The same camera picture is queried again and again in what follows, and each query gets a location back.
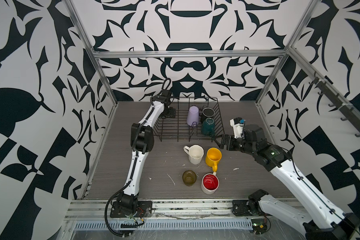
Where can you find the olive glass cup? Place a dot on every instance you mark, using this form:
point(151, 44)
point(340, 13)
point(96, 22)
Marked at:
point(189, 177)

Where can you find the white slotted cable duct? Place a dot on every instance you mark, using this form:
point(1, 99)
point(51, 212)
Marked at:
point(189, 224)

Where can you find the lilac cup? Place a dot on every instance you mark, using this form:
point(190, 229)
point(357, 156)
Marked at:
point(193, 116)

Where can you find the cream white cup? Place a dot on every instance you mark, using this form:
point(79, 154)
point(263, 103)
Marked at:
point(195, 153)

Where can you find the black wire dish rack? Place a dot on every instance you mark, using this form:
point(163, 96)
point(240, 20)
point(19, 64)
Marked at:
point(176, 128)

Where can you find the white mug red inside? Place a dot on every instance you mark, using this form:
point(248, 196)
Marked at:
point(210, 183)

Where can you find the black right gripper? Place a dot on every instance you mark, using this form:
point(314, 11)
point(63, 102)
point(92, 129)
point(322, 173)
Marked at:
point(230, 138)

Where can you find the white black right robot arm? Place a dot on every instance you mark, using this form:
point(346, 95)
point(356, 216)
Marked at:
point(321, 220)

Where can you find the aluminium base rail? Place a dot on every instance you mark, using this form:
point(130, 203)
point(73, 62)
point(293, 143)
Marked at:
point(177, 208)

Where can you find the green mug cream inside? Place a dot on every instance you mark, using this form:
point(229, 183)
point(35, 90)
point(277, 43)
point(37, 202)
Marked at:
point(208, 127)

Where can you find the black mug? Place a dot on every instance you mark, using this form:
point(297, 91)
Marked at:
point(207, 113)

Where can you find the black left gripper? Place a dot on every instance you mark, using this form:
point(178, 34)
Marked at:
point(171, 113)

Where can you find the grey wall hook rail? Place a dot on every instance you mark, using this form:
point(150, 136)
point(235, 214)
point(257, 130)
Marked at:
point(338, 101)

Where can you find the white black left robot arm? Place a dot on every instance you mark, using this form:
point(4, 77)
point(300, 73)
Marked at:
point(125, 200)

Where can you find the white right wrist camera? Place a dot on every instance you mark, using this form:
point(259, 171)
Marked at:
point(238, 126)

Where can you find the yellow mug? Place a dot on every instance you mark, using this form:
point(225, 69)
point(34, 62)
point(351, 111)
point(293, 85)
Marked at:
point(213, 158)

